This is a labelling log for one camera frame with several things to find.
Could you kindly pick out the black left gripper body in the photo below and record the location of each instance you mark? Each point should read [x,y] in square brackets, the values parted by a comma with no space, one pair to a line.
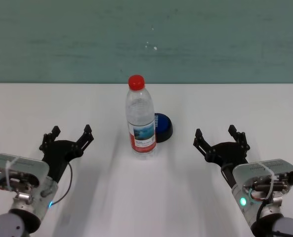
[59,153]

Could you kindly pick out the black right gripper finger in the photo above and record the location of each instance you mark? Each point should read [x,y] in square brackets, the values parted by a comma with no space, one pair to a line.
[204,146]
[241,140]

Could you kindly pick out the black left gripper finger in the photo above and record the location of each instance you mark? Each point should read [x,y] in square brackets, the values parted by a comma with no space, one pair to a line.
[48,140]
[84,140]

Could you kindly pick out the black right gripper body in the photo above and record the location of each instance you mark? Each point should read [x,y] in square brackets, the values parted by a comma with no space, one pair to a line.
[227,154]

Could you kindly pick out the blue push button black base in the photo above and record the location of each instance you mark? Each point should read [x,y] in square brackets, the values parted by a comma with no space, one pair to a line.
[164,127]

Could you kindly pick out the clear water bottle red cap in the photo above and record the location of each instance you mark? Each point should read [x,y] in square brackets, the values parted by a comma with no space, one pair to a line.
[140,116]

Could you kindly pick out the white zip tie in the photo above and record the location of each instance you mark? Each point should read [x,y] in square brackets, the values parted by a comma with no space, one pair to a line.
[271,174]
[11,168]

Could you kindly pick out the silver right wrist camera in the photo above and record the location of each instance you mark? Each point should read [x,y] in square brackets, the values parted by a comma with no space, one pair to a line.
[279,169]

